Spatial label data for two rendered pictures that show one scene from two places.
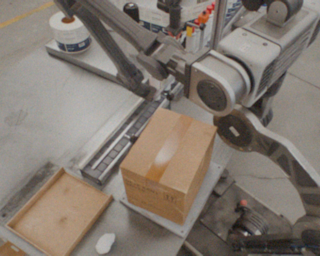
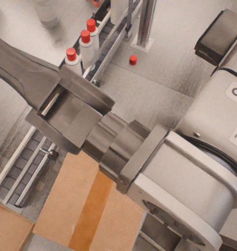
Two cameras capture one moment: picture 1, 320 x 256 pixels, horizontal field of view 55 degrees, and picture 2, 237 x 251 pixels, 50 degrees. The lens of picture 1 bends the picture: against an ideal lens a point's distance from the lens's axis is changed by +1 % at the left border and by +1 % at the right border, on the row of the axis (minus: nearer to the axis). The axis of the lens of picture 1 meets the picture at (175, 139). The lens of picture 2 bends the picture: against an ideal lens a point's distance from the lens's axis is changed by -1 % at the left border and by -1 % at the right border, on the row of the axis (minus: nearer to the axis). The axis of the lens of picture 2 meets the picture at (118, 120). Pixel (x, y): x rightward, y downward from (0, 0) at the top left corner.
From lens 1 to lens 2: 0.56 m
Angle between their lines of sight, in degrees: 15
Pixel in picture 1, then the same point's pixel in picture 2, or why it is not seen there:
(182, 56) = (110, 136)
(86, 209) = (6, 242)
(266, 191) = not seen: hidden behind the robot
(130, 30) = (7, 70)
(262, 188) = not seen: hidden behind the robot
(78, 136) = not seen: outside the picture
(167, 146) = (95, 192)
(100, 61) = (5, 32)
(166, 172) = (96, 236)
